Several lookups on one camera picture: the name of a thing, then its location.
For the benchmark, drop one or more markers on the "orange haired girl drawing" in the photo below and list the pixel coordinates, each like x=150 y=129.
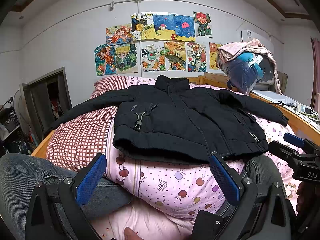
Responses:
x=119 y=34

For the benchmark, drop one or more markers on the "blond character drawing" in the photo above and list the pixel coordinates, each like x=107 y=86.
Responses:
x=126 y=58

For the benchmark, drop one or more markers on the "pink fruit print quilt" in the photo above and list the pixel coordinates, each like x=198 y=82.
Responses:
x=176 y=191

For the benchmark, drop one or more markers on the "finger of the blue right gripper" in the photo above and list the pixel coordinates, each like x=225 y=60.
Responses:
x=294 y=140

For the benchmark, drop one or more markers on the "blue and yellow sea drawing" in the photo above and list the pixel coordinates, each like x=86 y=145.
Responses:
x=174 y=27

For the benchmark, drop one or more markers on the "dark wardrobe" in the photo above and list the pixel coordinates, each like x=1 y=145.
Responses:
x=46 y=99

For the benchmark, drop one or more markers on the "white cartoon animals drawing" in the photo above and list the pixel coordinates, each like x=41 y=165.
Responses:
x=153 y=57

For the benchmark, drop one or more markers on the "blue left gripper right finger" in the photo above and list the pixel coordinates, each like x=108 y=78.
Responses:
x=227 y=178

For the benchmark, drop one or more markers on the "white side table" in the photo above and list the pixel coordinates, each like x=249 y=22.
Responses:
x=287 y=101

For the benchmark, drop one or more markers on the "right hand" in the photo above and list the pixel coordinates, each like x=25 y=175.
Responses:
x=304 y=192

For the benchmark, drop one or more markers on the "yellow bear drawing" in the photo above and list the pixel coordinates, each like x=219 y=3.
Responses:
x=213 y=51

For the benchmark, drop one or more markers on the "space planet drawing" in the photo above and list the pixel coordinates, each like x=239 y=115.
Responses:
x=142 y=26

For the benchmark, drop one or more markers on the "blue swimmer drawing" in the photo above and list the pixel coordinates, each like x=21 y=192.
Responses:
x=105 y=60

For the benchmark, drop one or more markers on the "black puffer jacket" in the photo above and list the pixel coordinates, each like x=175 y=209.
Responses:
x=174 y=123

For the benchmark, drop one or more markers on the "colourful crowded drawing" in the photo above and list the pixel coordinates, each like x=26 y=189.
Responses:
x=197 y=57

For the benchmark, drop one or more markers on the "cluttered storage shelf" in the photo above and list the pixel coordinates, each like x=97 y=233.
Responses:
x=16 y=133

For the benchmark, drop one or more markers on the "wooden bed frame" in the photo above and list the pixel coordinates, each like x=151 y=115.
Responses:
x=300 y=126

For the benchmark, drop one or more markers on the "orange landscape drawing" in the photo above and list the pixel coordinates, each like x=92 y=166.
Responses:
x=175 y=53

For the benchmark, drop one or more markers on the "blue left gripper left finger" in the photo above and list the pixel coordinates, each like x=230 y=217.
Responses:
x=87 y=179

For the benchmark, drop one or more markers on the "blue jeans left leg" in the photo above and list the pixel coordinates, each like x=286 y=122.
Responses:
x=20 y=173

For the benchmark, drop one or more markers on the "red haired figure drawing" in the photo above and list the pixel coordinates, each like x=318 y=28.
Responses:
x=203 y=20

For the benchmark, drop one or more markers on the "pink patterned cloth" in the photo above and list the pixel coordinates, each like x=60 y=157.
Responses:
x=232 y=50

